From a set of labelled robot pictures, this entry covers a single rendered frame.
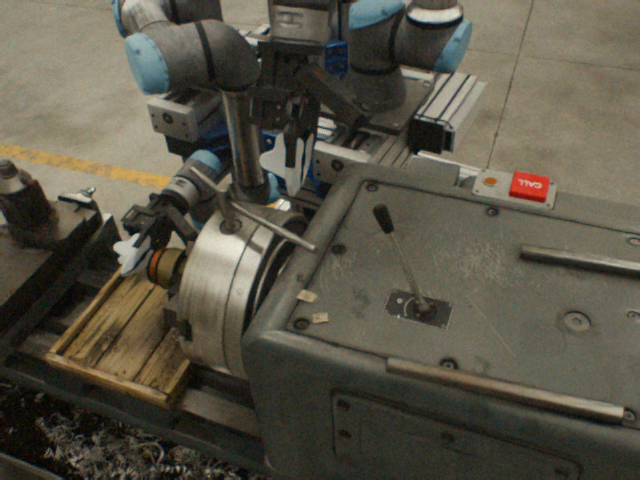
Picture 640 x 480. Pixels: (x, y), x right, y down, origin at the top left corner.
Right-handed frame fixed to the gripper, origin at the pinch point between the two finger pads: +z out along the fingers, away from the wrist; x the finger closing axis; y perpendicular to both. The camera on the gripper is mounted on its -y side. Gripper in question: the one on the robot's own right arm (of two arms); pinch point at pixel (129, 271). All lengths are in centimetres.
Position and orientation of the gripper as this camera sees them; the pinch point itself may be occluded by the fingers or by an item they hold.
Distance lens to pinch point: 124.5
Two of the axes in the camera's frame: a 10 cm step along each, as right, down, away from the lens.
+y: -9.3, -2.6, 2.8
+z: -3.8, 6.8, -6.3
